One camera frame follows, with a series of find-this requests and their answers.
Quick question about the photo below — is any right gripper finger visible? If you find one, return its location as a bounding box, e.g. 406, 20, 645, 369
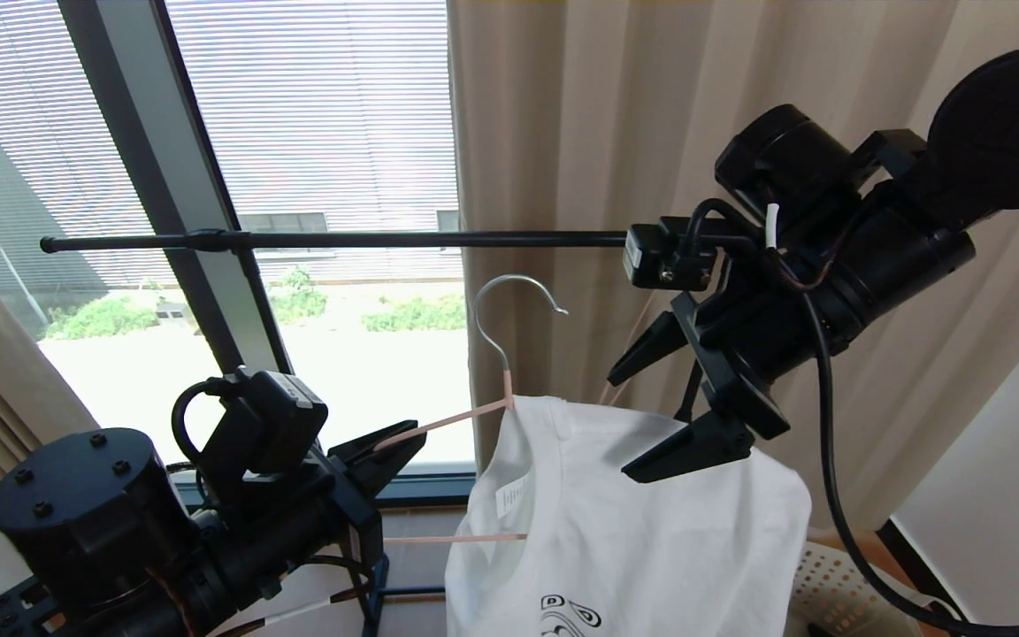
621, 410, 756, 485
607, 310, 693, 388

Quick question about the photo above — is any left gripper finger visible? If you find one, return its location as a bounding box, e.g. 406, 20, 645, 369
330, 422, 415, 472
357, 431, 429, 499

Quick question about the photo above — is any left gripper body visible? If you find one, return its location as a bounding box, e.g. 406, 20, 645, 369
185, 454, 385, 634

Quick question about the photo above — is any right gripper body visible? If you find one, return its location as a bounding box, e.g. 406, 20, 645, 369
670, 177, 977, 441

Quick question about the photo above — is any white printed t-shirt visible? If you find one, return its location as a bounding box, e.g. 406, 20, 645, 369
445, 395, 813, 637

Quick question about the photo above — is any pink clothes hanger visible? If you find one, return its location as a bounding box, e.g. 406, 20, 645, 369
375, 273, 570, 546
598, 296, 654, 408

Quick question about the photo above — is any white laundry basket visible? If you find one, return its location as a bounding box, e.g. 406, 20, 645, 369
784, 531, 962, 637

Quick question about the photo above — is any black clothes rack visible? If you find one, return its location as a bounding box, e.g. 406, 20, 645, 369
39, 226, 740, 637

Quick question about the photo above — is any window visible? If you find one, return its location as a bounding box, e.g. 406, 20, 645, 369
0, 0, 479, 510

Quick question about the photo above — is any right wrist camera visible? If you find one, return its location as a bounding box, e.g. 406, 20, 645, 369
623, 217, 745, 293

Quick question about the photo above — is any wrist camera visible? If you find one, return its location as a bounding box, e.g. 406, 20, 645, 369
200, 370, 330, 496
623, 217, 745, 293

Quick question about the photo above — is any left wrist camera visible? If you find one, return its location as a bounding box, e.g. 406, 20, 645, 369
200, 370, 330, 496

